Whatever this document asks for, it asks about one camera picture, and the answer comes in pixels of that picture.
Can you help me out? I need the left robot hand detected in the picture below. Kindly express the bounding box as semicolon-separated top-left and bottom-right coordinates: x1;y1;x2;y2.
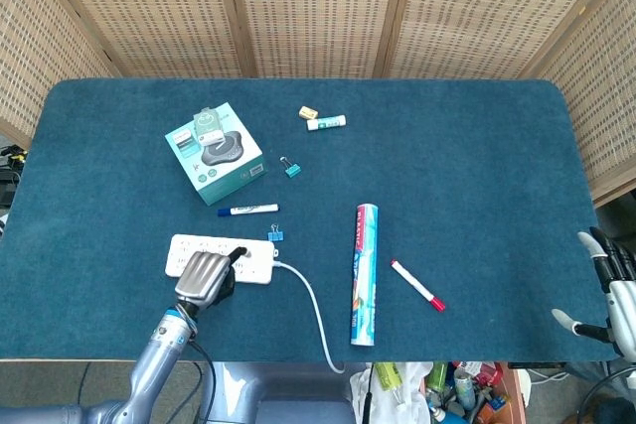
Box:
173;244;248;310

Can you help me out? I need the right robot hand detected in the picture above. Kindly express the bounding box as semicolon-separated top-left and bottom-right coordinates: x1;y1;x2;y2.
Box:
551;226;636;360

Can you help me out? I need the white power strip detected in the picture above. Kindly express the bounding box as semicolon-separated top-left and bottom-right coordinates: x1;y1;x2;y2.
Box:
164;233;276;286

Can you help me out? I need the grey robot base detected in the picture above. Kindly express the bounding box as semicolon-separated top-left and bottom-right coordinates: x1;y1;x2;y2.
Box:
198;361;367;424

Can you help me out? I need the blue cap whiteboard marker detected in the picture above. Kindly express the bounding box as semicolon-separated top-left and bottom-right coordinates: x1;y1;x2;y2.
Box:
217;203;280;218

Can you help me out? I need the teal speaker product box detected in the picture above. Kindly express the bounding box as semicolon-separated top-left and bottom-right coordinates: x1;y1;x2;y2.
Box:
164;101;267;207

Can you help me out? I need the small green white box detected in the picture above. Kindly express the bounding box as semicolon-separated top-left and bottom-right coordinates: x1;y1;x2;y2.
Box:
192;106;226;148

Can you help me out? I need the plastic wrap roll tube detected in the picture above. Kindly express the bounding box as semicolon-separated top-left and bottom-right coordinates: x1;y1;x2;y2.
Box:
350;203;380;350

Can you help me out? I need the blue felt table mat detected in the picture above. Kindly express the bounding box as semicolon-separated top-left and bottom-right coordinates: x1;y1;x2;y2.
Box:
0;77;620;363

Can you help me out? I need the box of assorted clutter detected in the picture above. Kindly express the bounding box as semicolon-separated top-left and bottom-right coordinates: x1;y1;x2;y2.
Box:
421;360;528;424

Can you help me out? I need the red cap whiteboard marker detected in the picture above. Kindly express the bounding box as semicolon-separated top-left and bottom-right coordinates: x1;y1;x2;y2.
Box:
390;259;446;314

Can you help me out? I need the white plastic bag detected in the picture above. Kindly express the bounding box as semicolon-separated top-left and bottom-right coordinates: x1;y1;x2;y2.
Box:
349;361;432;424

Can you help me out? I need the woven bamboo folding screen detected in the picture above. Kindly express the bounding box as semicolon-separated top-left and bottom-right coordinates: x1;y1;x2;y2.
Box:
0;0;636;209

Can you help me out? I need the black cable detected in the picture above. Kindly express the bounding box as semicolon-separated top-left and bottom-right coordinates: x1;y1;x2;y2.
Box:
186;337;220;424

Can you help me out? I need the white power cable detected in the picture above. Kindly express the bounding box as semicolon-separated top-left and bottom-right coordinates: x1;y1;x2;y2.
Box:
271;259;346;375

